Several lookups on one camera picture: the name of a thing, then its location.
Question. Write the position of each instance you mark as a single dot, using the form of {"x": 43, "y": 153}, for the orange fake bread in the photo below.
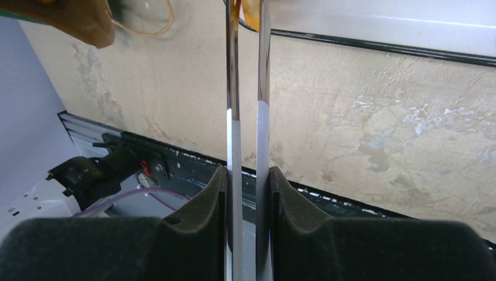
{"x": 248, "y": 13}

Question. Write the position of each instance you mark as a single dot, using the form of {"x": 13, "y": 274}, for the green brown paper bag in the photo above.
{"x": 91, "y": 22}

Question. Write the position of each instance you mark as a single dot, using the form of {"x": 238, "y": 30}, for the strawberry print white tray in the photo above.
{"x": 461, "y": 31}

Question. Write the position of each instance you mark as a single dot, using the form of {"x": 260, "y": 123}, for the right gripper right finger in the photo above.
{"x": 309, "y": 244}

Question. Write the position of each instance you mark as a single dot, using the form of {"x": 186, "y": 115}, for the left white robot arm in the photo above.
{"x": 71, "y": 188}

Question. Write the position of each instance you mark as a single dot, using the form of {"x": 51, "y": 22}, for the metal tongs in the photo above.
{"x": 248, "y": 69}

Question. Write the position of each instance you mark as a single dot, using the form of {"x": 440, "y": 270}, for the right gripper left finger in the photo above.
{"x": 189, "y": 244}

